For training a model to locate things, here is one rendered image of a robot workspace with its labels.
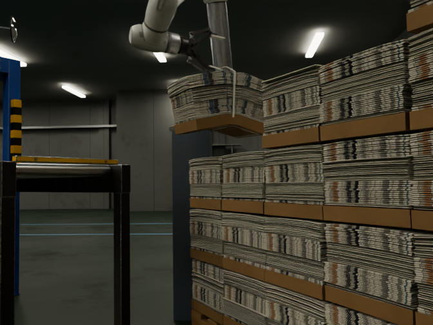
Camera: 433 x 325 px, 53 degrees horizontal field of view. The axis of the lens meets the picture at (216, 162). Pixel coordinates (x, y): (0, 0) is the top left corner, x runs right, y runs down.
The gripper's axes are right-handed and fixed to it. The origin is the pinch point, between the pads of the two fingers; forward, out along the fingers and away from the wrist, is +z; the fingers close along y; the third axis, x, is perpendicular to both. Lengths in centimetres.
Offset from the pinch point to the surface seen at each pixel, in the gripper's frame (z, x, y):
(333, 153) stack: 5, 77, 48
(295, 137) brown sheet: 1, 63, 43
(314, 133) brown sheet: 2, 71, 43
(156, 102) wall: 205, -895, -146
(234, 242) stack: 0, 27, 81
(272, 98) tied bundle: 0, 50, 29
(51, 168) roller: -67, 1, 58
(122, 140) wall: 132, -934, -43
